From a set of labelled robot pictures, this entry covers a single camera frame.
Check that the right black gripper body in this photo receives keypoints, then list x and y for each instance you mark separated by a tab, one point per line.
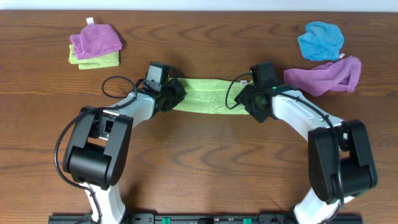
248	98

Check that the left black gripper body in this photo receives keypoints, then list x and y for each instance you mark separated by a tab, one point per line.
175	94

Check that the green cloth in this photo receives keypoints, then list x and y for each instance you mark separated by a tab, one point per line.
104	61
206	96

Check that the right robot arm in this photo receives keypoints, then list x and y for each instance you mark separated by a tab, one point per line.
340	161

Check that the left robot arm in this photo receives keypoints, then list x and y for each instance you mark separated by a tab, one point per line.
95	157

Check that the folded green cloth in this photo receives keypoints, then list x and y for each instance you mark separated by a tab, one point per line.
104	61

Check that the crumpled purple cloth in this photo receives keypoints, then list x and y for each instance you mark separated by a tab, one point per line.
342	75

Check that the crumpled blue cloth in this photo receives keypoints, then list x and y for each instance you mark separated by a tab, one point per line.
321	41

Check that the folded purple cloth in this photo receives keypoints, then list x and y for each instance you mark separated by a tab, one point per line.
95	40

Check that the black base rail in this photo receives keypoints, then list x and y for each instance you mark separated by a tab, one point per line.
148	218

